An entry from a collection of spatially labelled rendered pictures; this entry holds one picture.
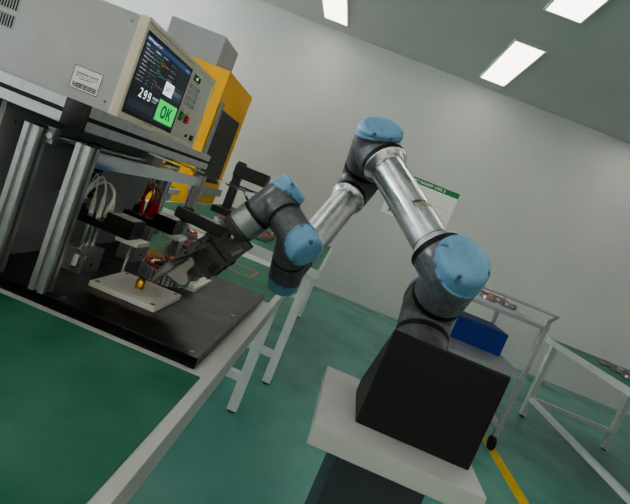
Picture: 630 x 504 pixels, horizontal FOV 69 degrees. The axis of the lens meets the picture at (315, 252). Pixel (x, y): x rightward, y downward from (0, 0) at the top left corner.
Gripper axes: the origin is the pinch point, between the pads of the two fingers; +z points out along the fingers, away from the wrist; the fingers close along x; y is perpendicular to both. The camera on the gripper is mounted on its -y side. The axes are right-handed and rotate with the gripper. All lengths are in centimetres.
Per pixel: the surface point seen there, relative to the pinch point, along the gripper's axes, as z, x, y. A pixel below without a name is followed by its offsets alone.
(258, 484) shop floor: 49, 71, 78
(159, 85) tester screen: -23.8, 4.4, -34.5
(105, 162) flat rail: -9.3, -12.8, -21.7
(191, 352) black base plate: -3.0, -18.5, 17.0
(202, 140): 30, 348, -127
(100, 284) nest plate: 9.2, -7.2, -5.1
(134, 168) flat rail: -9.4, -1.0, -21.6
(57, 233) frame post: 2.8, -20.2, -14.3
